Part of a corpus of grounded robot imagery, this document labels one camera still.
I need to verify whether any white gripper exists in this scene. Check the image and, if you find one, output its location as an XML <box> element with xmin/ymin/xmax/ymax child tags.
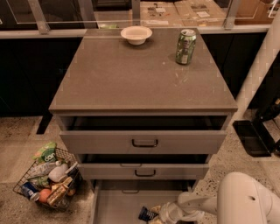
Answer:
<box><xmin>148</xmin><ymin>202</ymin><xmax>205</xmax><ymax>224</ymax></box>

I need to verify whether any grey top drawer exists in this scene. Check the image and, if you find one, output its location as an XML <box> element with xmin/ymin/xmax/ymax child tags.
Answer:
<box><xmin>60</xmin><ymin>129</ymin><xmax>226</xmax><ymax>155</ymax></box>

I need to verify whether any grey drawer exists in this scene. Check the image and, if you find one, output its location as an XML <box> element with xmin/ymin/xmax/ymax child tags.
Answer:
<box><xmin>89</xmin><ymin>180</ymin><xmax>193</xmax><ymax>224</ymax></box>
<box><xmin>78</xmin><ymin>154</ymin><xmax>209</xmax><ymax>180</ymax></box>
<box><xmin>60</xmin><ymin>129</ymin><xmax>226</xmax><ymax>155</ymax></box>

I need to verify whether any orange fruit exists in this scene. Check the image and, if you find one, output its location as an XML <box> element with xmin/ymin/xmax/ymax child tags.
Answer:
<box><xmin>38</xmin><ymin>189</ymin><xmax>52</xmax><ymax>203</ymax></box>

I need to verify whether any glass railing barrier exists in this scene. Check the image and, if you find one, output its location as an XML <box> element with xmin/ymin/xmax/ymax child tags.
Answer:
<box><xmin>0</xmin><ymin>0</ymin><xmax>270</xmax><ymax>39</ymax></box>

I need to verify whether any grey drawer cabinet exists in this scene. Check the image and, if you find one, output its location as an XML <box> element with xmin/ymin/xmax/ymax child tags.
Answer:
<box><xmin>48</xmin><ymin>27</ymin><xmax>239</xmax><ymax>224</ymax></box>

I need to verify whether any grey bottom drawer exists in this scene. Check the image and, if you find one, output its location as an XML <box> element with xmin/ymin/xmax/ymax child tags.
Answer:
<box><xmin>89</xmin><ymin>180</ymin><xmax>193</xmax><ymax>224</ymax></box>

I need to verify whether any white paper bowl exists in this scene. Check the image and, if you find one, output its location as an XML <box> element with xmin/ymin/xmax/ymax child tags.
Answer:
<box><xmin>121</xmin><ymin>25</ymin><xmax>152</xmax><ymax>46</ymax></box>

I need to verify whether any brown snack box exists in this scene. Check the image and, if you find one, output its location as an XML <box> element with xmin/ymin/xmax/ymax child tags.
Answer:
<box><xmin>47</xmin><ymin>177</ymin><xmax>73</xmax><ymax>207</ymax></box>

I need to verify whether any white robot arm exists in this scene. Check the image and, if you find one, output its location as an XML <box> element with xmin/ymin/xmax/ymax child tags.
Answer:
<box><xmin>149</xmin><ymin>12</ymin><xmax>280</xmax><ymax>224</ymax></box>

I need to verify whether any blue soda can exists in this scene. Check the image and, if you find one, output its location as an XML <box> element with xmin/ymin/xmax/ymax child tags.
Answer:
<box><xmin>21</xmin><ymin>182</ymin><xmax>40</xmax><ymax>201</ymax></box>

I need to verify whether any green chip bag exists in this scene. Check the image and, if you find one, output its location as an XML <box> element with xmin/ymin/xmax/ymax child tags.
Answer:
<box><xmin>32</xmin><ymin>142</ymin><xmax>57</xmax><ymax>164</ymax></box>

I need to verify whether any wire basket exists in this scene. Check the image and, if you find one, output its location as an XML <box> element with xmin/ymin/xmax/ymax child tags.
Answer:
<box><xmin>13</xmin><ymin>147</ymin><xmax>81</xmax><ymax>210</ymax></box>

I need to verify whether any white plastic bottle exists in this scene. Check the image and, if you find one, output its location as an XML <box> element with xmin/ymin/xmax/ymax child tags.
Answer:
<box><xmin>48</xmin><ymin>161</ymin><xmax>68</xmax><ymax>183</ymax></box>

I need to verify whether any cardboard box right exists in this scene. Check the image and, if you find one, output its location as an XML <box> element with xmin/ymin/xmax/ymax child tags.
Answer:
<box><xmin>174</xmin><ymin>0</ymin><xmax>227</xmax><ymax>26</ymax></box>

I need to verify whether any cardboard box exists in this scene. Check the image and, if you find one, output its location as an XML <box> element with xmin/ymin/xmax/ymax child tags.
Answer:
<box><xmin>174</xmin><ymin>0</ymin><xmax>227</xmax><ymax>26</ymax></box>
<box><xmin>140</xmin><ymin>1</ymin><xmax>184</xmax><ymax>27</ymax></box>

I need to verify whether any green soda can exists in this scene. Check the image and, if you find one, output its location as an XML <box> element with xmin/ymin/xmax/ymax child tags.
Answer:
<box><xmin>176</xmin><ymin>29</ymin><xmax>196</xmax><ymax>65</ymax></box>

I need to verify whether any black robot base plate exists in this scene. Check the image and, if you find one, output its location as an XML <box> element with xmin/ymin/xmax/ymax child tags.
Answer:
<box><xmin>233</xmin><ymin>120</ymin><xmax>279</xmax><ymax>158</ymax></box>

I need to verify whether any blue rxbar blueberry bar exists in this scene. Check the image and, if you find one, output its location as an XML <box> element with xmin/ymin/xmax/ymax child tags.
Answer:
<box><xmin>138</xmin><ymin>206</ymin><xmax>158</xmax><ymax>222</ymax></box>

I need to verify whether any grey middle drawer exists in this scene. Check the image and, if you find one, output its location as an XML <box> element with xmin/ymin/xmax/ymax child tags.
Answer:
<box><xmin>78</xmin><ymin>154</ymin><xmax>209</xmax><ymax>180</ymax></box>

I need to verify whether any brown cardboard box corner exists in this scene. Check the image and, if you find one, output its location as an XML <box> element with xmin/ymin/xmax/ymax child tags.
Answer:
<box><xmin>234</xmin><ymin>0</ymin><xmax>280</xmax><ymax>25</ymax></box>

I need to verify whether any cardboard box left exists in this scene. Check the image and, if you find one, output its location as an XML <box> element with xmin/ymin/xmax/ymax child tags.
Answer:
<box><xmin>140</xmin><ymin>1</ymin><xmax>184</xmax><ymax>27</ymax></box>

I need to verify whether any clear plastic water bottle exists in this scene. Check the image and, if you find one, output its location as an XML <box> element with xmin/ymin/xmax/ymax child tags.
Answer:
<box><xmin>30</xmin><ymin>162</ymin><xmax>57</xmax><ymax>178</ymax></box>

